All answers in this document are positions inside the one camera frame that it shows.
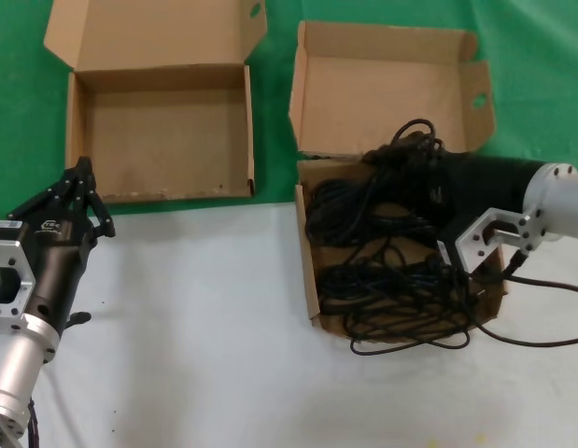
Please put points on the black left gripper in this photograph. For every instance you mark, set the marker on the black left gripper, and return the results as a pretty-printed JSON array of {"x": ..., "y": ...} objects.
[{"x": 55, "y": 261}]

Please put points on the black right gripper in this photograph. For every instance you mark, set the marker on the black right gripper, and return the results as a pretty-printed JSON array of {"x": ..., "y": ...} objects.
[{"x": 484, "y": 182}]

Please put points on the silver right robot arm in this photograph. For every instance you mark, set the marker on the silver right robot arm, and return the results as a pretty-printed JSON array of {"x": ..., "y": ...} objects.
[{"x": 564, "y": 205}]

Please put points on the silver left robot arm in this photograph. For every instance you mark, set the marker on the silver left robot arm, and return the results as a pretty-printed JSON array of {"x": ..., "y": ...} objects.
[{"x": 13, "y": 364}]

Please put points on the cardboard box with frayed edge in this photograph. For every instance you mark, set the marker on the cardboard box with frayed edge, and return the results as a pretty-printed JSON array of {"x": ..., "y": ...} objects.
[{"x": 167, "y": 126}]

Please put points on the open brown cardboard box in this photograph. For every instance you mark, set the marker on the open brown cardboard box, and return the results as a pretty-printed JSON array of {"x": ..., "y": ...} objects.
[{"x": 386, "y": 88}]

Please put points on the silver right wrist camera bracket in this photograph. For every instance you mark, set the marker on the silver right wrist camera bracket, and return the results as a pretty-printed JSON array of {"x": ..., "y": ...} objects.
[{"x": 470, "y": 238}]

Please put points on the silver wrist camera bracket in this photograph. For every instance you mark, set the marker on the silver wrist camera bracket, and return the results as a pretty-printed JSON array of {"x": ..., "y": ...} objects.
[
  {"x": 470, "y": 238},
  {"x": 8, "y": 254}
]

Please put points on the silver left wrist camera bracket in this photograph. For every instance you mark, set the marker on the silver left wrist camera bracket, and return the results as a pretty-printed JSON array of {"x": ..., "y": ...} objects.
[{"x": 8, "y": 254}]

